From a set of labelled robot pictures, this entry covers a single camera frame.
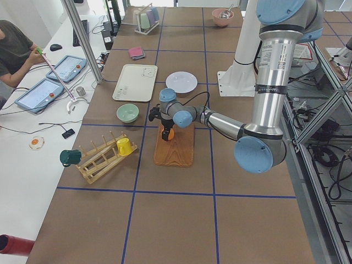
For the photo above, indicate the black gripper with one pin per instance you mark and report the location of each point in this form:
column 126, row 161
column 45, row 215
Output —
column 166, row 123

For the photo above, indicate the orange fruit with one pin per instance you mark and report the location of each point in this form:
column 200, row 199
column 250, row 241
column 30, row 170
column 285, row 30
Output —
column 171, row 134

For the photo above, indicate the white round plate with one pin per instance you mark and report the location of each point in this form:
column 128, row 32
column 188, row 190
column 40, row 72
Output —
column 181, row 82

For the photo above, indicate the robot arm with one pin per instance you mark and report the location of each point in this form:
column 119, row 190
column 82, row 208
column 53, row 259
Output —
column 259, row 144

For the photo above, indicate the brown wooden tray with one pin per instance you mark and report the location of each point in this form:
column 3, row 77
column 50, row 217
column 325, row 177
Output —
column 179, row 152

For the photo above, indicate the cream bear tray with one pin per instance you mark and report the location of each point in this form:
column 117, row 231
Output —
column 135, row 83

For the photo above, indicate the yellow mug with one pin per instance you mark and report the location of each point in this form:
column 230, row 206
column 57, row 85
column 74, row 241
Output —
column 124, row 146

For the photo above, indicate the green bowl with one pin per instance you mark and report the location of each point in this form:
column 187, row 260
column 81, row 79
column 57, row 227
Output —
column 127, row 113

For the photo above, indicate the wooden dish rack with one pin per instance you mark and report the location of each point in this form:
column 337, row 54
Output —
column 101, row 159

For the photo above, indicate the pink and grey cloth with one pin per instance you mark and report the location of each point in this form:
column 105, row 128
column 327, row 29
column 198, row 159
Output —
column 136, row 53

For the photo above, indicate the small black phone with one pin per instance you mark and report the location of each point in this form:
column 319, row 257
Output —
column 68, row 133

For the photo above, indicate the dark green mug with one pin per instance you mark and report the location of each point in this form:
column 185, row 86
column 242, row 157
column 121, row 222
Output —
column 69, row 157

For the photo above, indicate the white cup rack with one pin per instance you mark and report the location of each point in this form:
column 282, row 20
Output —
column 136, row 16

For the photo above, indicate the green cup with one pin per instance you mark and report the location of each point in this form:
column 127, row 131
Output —
column 144, row 22

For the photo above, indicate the purple cup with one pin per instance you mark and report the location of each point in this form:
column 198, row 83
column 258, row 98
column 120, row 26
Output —
column 151, row 17

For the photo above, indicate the blue teach pendant far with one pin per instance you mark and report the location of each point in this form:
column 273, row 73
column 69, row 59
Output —
column 70, row 67

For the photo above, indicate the blue teach pendant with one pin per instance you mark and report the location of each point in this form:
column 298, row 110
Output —
column 40, row 96
column 70, row 67

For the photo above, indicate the blue cup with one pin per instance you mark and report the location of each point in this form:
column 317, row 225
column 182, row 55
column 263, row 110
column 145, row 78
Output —
column 155, row 13

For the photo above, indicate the blue teach pendant near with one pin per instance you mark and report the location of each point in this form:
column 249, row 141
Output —
column 40, row 96

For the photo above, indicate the fried egg toy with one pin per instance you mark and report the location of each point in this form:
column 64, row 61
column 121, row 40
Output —
column 36, row 143

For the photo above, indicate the pink bowl with spoon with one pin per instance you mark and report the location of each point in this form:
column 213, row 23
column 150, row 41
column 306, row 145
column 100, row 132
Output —
column 222, row 17

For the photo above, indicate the black computer mouse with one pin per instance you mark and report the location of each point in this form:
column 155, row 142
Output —
column 55, row 47

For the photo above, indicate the seated person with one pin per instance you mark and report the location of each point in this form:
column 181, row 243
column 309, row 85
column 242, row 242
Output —
column 18, row 54

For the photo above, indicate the red cylinder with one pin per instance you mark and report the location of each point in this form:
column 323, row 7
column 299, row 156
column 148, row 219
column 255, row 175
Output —
column 13, row 245

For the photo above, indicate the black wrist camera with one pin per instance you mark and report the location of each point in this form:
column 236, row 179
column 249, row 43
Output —
column 154, row 114

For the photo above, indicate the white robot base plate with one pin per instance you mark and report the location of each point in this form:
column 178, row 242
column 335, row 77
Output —
column 236, row 83

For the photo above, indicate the aluminium frame post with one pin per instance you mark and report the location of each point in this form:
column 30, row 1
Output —
column 75, row 20

